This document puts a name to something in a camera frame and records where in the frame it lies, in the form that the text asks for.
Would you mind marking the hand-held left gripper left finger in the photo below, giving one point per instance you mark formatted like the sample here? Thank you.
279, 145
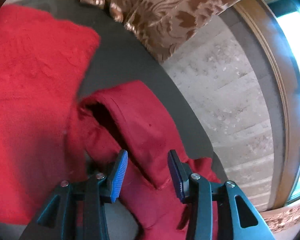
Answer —
118, 175

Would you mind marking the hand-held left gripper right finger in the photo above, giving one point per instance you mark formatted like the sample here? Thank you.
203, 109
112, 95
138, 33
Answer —
176, 175

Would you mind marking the dark red sweater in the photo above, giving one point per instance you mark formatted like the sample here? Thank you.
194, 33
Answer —
145, 130

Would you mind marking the wooden window sill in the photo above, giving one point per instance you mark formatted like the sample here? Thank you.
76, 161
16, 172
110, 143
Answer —
287, 105

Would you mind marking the bright red fuzzy sweater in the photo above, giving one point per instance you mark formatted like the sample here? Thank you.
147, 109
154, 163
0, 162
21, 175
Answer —
27, 80

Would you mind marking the bright window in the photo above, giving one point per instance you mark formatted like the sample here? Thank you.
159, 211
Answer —
297, 37

